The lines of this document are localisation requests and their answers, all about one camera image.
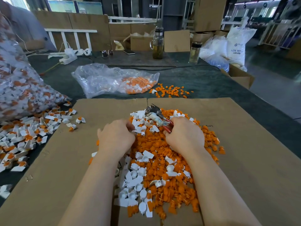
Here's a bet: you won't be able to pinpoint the person's right forearm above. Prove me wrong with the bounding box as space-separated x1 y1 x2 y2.
187 148 262 226

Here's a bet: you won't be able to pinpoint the silver red-handled pliers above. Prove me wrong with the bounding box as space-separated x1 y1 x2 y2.
145 104 174 133

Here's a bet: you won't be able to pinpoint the tall brown cardboard box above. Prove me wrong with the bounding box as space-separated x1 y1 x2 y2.
194 0 228 32

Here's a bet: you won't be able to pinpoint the person's right hand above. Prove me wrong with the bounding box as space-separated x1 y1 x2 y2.
165 116 207 157

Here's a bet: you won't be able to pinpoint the white woven sack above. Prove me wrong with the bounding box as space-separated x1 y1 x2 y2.
226 16 257 72

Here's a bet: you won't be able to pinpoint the open brown cardboard box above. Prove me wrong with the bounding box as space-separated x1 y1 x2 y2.
220 64 256 89

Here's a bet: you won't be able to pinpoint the glass tea jar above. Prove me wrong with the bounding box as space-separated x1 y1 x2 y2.
150 28 165 60

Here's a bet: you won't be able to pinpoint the flat brown cardboard panel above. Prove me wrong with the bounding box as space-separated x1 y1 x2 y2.
164 30 191 53

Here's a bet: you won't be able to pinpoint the clear blue plastic bag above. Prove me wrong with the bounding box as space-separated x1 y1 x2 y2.
199 36 230 73

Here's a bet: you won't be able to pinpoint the open cardboard box with paper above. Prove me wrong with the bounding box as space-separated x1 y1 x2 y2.
124 31 157 51

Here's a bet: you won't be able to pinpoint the white railing frame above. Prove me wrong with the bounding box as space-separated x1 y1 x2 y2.
45 29 98 51

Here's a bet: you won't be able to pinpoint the white power strip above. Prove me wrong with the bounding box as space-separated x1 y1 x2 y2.
47 47 92 65

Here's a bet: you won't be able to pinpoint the scatter of orange offcuts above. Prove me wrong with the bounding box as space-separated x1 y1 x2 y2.
150 83 193 99

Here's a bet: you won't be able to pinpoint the dark steel pillar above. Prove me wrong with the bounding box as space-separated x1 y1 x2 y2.
162 0 188 30

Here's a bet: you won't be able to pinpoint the glass bottle with black lid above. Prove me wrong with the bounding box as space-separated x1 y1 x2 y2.
188 42 203 64

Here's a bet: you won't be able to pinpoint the pile of orange and white parts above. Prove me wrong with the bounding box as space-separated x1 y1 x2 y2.
88 109 226 219

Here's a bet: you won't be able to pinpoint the white metal rack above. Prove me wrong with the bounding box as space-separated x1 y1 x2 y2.
260 20 301 49

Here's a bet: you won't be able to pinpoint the person's left hand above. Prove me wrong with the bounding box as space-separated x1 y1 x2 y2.
96 119 136 161

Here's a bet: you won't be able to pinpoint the pile of assembled white-orange parts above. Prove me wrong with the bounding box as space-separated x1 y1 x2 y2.
0 103 78 198

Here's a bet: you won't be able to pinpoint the person's left forearm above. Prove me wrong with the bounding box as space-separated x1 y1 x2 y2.
58 153 120 226

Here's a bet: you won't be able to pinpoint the large clear bag of seals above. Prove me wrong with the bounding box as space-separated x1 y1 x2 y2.
0 14 71 123

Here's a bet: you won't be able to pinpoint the small clear plastic bag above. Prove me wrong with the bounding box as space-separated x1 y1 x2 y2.
71 63 160 99

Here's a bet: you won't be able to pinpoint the row of upright cardboard sheets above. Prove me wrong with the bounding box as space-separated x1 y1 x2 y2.
32 11 160 51

